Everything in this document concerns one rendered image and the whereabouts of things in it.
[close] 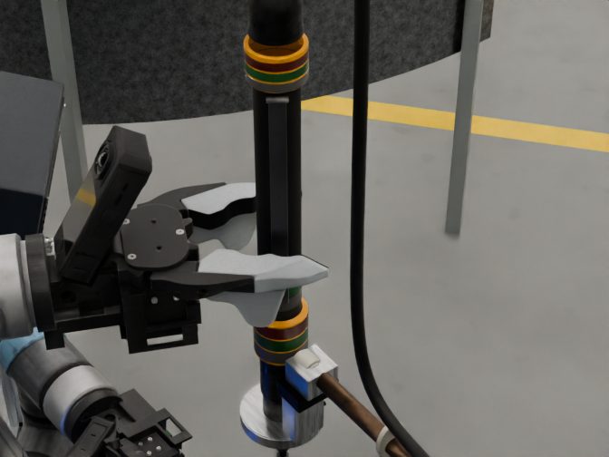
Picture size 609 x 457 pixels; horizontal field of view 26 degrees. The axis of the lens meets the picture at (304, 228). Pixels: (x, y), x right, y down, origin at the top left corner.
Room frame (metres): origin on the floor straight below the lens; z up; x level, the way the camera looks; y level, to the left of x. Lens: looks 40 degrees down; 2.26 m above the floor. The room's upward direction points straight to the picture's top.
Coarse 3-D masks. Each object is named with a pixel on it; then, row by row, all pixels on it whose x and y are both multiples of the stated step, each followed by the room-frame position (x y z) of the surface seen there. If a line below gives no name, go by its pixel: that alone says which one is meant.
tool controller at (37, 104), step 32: (0, 96) 1.50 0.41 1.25; (32, 96) 1.52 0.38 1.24; (0, 128) 1.43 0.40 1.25; (32, 128) 1.44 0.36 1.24; (0, 160) 1.36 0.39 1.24; (32, 160) 1.37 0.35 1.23; (0, 192) 1.31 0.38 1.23; (32, 192) 1.31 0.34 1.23; (0, 224) 1.31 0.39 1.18; (32, 224) 1.31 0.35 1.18
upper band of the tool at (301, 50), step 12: (252, 48) 0.76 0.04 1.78; (264, 48) 0.77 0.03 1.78; (276, 48) 0.77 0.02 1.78; (288, 48) 0.77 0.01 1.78; (300, 48) 0.76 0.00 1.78; (264, 60) 0.73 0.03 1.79; (276, 60) 0.73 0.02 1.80; (288, 60) 0.73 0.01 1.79; (264, 72) 0.73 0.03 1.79; (288, 72) 0.73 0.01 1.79
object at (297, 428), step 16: (320, 352) 0.73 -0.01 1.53; (288, 368) 0.72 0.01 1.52; (304, 368) 0.71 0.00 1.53; (320, 368) 0.71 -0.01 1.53; (336, 368) 0.71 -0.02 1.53; (288, 384) 0.72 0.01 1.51; (304, 384) 0.70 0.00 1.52; (256, 400) 0.76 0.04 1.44; (288, 400) 0.71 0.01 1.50; (304, 400) 0.70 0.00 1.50; (320, 400) 0.71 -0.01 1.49; (240, 416) 0.74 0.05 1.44; (256, 416) 0.74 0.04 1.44; (288, 416) 0.72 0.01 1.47; (304, 416) 0.72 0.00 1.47; (320, 416) 0.73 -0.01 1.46; (256, 432) 0.72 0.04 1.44; (272, 432) 0.72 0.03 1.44; (288, 432) 0.72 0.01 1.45; (304, 432) 0.72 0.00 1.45; (272, 448) 0.72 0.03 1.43; (288, 448) 0.72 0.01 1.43
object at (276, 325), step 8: (304, 304) 0.75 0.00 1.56; (304, 312) 0.74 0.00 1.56; (288, 320) 0.73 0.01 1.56; (296, 320) 0.74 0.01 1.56; (280, 328) 0.73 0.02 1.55; (264, 336) 0.73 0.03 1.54; (296, 336) 0.73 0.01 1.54; (272, 352) 0.73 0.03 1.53; (280, 352) 0.73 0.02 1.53; (288, 352) 0.73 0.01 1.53; (264, 360) 0.73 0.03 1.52
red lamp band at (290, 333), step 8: (304, 320) 0.74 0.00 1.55; (256, 328) 0.74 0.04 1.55; (264, 328) 0.73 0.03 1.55; (272, 328) 0.73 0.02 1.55; (288, 328) 0.73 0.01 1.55; (296, 328) 0.73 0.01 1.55; (304, 328) 0.74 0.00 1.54; (272, 336) 0.73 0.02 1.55; (280, 336) 0.73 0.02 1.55; (288, 336) 0.73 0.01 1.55
